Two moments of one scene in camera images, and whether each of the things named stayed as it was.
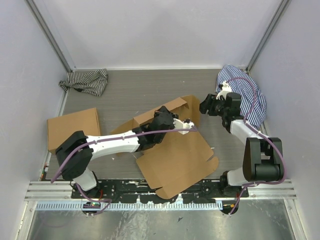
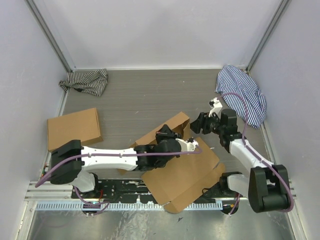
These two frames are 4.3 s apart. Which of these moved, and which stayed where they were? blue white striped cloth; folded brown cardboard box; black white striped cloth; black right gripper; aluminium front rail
Moved: black right gripper
Stayed: black white striped cloth; folded brown cardboard box; blue white striped cloth; aluminium front rail
